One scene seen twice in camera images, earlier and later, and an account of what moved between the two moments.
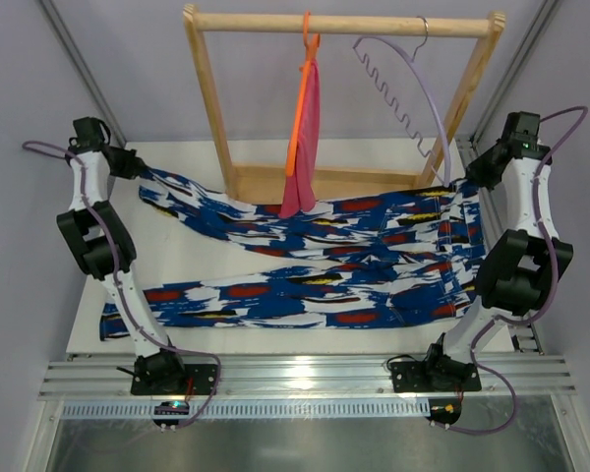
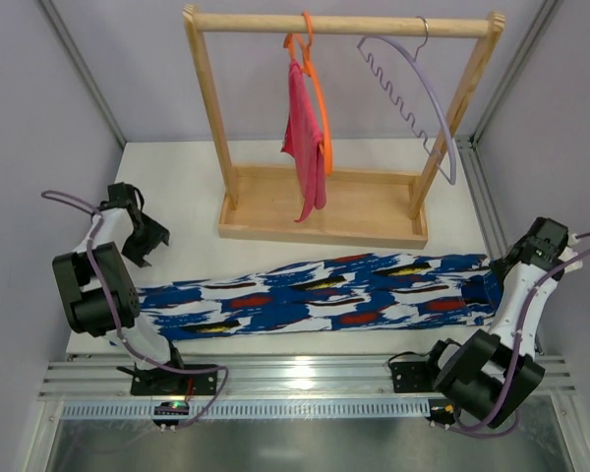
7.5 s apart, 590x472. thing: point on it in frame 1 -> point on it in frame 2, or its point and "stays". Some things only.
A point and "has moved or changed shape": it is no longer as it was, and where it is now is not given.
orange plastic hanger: [311, 45] -> [299, 55]
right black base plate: [434, 377] stays
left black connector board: [170, 408] stays
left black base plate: [198, 380] stays
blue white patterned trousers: [424, 262] has moved or changed shape
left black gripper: [134, 164] -> [145, 236]
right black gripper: [479, 170] -> [498, 268]
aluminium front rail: [298, 375] stays
